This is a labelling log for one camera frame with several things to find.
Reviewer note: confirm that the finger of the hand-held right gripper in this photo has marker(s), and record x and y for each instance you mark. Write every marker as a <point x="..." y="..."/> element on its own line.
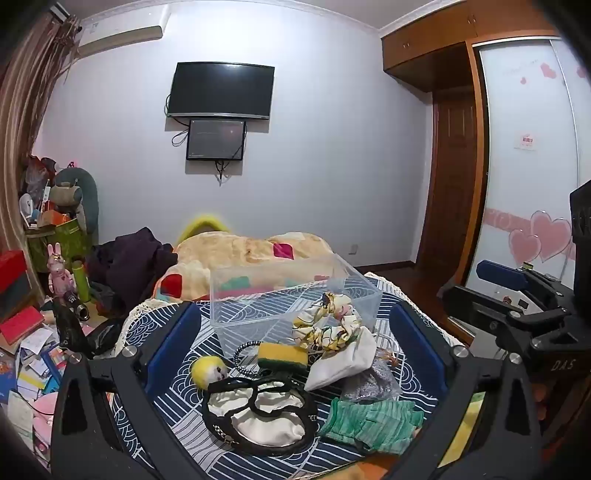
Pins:
<point x="501" y="274"/>
<point x="471" y="308"/>

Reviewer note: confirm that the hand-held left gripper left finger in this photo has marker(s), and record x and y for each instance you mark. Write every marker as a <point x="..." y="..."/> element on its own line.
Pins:
<point x="181" y="333"/>

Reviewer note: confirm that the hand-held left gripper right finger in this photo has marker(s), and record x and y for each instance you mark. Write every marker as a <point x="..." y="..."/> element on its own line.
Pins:
<point x="414" y="336"/>

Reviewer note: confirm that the clear plastic storage box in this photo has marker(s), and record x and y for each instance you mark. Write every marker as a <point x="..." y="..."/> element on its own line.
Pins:
<point x="277" y="295"/>

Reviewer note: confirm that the yellow plush ball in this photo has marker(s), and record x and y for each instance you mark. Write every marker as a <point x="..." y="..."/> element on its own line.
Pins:
<point x="206" y="370"/>

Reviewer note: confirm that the white folded cloth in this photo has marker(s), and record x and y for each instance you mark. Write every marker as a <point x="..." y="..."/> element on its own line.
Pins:
<point x="339" y="364"/>

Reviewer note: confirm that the blue patterned bed cover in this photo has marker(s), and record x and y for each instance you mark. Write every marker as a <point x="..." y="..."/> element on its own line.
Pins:
<point x="180" y="415"/>

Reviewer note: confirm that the dark purple clothes pile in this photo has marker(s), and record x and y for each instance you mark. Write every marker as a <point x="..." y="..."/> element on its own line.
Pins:
<point x="131" y="263"/>

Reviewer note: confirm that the orange patterned blanket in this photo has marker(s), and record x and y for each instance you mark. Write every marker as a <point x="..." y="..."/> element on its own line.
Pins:
<point x="221" y="254"/>

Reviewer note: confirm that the floral fabric scrunchie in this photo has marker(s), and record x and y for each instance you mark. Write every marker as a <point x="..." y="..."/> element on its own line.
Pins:
<point x="323" y="334"/>

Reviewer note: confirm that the green knitted cloth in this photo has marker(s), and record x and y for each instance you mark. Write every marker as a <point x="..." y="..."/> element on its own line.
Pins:
<point x="374" y="424"/>

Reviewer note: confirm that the brown wooden door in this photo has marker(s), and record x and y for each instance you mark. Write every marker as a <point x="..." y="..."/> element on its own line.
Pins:
<point x="450" y="184"/>

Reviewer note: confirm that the yellow green sponge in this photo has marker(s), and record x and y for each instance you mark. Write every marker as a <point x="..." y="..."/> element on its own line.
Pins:
<point x="282" y="355"/>

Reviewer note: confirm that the yellow fuzzy headboard cover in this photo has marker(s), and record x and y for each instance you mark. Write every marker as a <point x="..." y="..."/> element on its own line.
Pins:
<point x="203" y="226"/>

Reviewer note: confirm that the green bottle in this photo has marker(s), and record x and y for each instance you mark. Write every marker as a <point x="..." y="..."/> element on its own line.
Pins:
<point x="82" y="281"/>

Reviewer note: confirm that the black and white bag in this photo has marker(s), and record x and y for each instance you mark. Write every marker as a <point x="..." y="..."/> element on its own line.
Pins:
<point x="265" y="427"/>

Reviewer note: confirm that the red white door sticker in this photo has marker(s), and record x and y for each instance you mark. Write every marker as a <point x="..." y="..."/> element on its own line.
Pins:
<point x="525" y="141"/>

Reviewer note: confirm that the pink rabbit figurine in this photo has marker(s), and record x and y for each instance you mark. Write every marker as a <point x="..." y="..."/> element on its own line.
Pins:
<point x="59" y="272"/>

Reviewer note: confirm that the wooden wardrobe with heart doors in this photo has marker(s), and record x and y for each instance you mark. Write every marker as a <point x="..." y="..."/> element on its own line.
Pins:
<point x="521" y="138"/>

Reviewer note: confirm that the green shopping bag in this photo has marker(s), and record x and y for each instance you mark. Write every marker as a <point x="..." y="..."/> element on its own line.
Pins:
<point x="62" y="240"/>

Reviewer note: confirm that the pile of papers and books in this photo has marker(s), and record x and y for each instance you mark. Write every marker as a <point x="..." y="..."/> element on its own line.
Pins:
<point x="32" y="383"/>

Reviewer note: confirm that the red book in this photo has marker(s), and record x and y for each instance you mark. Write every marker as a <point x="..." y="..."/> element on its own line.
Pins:
<point x="21" y="325"/>

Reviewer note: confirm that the grey plush toy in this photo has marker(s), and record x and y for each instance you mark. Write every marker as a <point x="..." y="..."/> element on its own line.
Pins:
<point x="69" y="194"/>

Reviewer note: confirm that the red box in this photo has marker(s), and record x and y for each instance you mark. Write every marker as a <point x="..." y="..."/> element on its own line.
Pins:
<point x="11" y="272"/>

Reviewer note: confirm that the brown striped curtain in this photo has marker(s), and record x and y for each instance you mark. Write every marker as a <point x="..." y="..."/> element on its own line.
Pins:
<point x="25" y="120"/>

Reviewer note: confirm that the white air conditioner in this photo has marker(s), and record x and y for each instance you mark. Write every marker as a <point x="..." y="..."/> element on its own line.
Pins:
<point x="122" y="36"/>

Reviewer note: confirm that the small black wall monitor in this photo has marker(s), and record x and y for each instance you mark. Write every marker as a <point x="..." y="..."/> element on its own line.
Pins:
<point x="215" y="139"/>

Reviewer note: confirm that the wall-mounted black television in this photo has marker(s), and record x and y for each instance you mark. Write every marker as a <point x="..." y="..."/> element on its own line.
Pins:
<point x="220" y="87"/>

